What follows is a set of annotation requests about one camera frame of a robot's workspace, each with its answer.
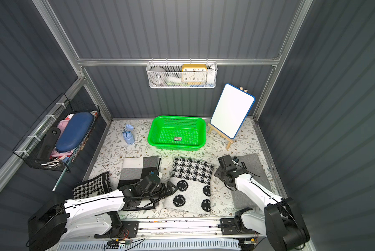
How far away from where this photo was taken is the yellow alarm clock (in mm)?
885

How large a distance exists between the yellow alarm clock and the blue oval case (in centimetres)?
55

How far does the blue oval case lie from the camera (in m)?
0.63
